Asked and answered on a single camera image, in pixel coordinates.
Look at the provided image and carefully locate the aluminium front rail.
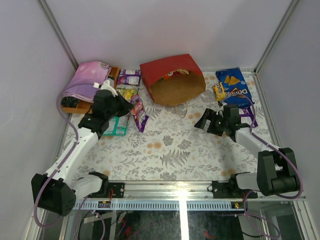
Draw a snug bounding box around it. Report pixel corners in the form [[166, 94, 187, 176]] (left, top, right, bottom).
[[37, 179, 307, 201]]

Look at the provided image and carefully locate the yellow green snack packet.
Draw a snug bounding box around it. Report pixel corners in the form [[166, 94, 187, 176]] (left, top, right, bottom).
[[116, 87, 139, 102]]

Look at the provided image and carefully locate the red paper bag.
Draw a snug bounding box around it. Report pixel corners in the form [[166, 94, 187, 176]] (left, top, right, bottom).
[[140, 54, 206, 107]]

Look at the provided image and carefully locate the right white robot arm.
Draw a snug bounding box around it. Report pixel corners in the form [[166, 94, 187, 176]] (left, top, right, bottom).
[[194, 104, 303, 198]]

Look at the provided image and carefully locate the dark patterned item in tray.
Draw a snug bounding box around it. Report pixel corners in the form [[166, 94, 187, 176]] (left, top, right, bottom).
[[61, 96, 80, 108]]

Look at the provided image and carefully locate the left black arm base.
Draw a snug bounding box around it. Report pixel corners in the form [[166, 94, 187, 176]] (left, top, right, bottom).
[[88, 171, 125, 199]]

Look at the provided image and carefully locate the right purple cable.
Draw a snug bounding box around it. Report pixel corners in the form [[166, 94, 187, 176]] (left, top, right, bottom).
[[222, 93, 305, 238]]

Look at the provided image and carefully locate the floral table mat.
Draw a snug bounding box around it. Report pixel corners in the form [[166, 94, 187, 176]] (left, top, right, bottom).
[[53, 70, 286, 181]]

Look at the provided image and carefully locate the purple berries candy packet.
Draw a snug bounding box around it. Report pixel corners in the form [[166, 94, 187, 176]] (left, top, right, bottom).
[[130, 94, 149, 133]]

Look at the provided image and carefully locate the blue snack packet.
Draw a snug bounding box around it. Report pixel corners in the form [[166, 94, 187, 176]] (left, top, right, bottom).
[[215, 67, 254, 109]]

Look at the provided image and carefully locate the purple cable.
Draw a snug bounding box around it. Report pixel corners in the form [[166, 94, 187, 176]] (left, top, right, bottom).
[[222, 93, 305, 238], [33, 93, 106, 240]]

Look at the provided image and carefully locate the orange fruits candy packet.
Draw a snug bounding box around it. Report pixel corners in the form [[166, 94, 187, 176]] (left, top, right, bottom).
[[161, 69, 189, 80]]

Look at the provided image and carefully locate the folded purple cloth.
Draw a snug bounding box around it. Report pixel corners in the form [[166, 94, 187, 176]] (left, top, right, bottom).
[[62, 61, 112, 103]]

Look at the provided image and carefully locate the orange wooden organizer tray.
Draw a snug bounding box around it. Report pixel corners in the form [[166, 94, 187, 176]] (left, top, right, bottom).
[[61, 66, 121, 114]]

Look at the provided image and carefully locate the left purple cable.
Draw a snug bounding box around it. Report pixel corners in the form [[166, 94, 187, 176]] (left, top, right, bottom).
[[33, 93, 106, 240]]

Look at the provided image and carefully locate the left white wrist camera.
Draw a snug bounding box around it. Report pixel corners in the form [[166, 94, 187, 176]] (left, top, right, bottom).
[[93, 79, 118, 97]]

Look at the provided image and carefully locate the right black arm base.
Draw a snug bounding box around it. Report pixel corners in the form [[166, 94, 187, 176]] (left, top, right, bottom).
[[207, 172, 259, 199]]

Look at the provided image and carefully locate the teal candy packet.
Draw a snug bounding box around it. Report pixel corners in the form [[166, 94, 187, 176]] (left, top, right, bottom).
[[103, 115, 130, 136]]

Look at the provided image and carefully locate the purple snack packet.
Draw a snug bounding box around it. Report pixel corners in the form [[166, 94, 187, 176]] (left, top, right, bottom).
[[117, 69, 141, 86], [239, 106, 254, 125]]

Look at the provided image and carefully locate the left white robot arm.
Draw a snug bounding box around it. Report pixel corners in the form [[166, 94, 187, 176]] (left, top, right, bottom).
[[31, 89, 134, 217]]

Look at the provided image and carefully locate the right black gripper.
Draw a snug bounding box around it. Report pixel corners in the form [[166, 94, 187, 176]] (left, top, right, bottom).
[[194, 108, 229, 137]]

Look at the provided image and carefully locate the yellow candy packet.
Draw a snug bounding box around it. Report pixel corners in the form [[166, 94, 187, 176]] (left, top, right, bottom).
[[212, 82, 227, 102]]

